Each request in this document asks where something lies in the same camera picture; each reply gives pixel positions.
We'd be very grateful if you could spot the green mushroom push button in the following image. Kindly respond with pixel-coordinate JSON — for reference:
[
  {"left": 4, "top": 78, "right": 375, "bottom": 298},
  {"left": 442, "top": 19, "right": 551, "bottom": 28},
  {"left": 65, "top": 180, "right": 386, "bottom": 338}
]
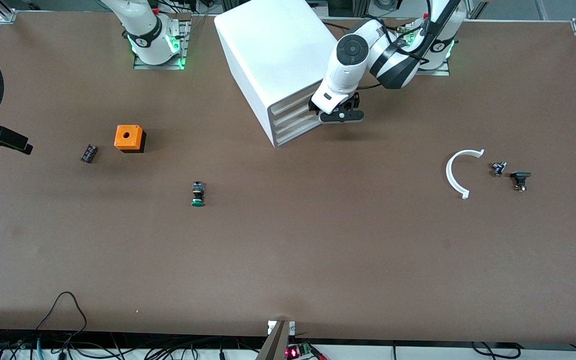
[{"left": 190, "top": 181, "right": 207, "bottom": 208}]

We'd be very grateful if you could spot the orange box with hole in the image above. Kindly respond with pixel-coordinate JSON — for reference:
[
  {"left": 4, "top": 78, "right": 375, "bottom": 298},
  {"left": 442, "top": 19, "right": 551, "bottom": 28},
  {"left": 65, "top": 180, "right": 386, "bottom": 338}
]
[{"left": 114, "top": 124, "right": 147, "bottom": 154}]

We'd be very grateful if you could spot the white curved plastic arc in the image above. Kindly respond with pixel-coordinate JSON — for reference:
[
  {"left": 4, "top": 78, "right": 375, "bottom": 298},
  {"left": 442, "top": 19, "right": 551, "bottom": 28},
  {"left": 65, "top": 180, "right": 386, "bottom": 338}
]
[{"left": 445, "top": 149, "right": 485, "bottom": 200}]

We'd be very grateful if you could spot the circuit board with red light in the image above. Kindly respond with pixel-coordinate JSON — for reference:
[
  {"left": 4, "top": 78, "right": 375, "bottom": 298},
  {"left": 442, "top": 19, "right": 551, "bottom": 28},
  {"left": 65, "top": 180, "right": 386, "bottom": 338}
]
[{"left": 285, "top": 342, "right": 328, "bottom": 360}]

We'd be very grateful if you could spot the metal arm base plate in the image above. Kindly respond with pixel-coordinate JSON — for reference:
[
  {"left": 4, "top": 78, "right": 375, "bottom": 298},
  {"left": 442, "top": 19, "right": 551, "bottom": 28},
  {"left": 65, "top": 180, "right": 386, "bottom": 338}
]
[
  {"left": 397, "top": 27, "right": 451, "bottom": 77},
  {"left": 133, "top": 20, "right": 190, "bottom": 71}
]

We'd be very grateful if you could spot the black looped cable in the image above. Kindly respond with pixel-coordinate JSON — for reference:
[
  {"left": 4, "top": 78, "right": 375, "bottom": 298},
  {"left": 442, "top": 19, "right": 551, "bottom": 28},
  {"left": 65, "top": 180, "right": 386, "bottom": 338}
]
[{"left": 35, "top": 291, "right": 89, "bottom": 351}]

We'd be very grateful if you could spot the white mounting bracket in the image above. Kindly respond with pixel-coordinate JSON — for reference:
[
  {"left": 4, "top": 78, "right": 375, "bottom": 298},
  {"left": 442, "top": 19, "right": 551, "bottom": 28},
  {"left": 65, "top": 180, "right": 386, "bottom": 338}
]
[{"left": 267, "top": 320, "right": 296, "bottom": 336}]

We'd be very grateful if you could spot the grey angled post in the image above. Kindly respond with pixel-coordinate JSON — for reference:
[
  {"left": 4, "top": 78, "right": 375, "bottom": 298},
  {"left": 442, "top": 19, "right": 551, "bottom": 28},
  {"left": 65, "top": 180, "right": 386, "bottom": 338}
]
[{"left": 255, "top": 320, "right": 291, "bottom": 360}]

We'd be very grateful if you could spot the black cable under table edge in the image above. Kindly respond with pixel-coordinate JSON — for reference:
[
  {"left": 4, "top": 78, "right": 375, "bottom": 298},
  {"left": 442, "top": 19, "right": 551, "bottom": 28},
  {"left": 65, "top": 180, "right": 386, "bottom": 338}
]
[{"left": 470, "top": 341, "right": 524, "bottom": 360}]

